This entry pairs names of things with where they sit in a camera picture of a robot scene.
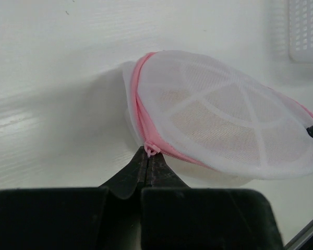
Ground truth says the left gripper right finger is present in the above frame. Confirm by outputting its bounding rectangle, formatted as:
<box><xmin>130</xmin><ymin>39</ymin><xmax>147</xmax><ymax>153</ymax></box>
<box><xmin>141</xmin><ymin>154</ymin><xmax>283</xmax><ymax>249</ymax></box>

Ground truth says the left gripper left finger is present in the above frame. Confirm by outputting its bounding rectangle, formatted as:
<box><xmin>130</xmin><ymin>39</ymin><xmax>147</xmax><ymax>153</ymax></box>
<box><xmin>0</xmin><ymin>148</ymin><xmax>148</xmax><ymax>249</ymax></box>

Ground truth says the beige bra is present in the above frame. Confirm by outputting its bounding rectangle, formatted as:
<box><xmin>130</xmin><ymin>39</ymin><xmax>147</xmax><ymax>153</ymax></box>
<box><xmin>159</xmin><ymin>84</ymin><xmax>313</xmax><ymax>171</ymax></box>

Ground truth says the white mesh laundry bag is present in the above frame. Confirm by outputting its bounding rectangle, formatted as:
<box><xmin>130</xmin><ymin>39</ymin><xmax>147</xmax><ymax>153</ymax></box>
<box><xmin>122</xmin><ymin>51</ymin><xmax>313</xmax><ymax>180</ymax></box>

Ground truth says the white plastic basket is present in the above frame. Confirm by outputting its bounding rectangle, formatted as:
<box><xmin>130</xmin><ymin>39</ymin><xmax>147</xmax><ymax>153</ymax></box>
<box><xmin>267</xmin><ymin>0</ymin><xmax>313</xmax><ymax>64</ymax></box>

